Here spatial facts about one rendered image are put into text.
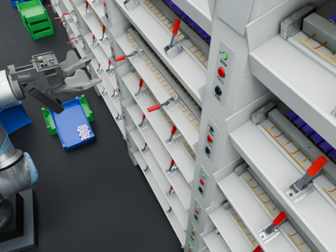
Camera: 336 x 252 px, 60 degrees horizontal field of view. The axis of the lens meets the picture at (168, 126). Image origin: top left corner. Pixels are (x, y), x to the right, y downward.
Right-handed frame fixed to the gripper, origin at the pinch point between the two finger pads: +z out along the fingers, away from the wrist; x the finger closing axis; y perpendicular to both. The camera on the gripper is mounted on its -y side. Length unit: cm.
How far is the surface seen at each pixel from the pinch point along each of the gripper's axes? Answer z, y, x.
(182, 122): 18.2, -10.1, -19.5
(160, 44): 16.9, 8.4, -7.2
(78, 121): -2, -94, 76
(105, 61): 21, -47, 68
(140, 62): 18.8, -9.8, 11.4
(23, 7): -8, -83, 230
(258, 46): 16, 27, -40
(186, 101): 21.2, -6.3, -15.8
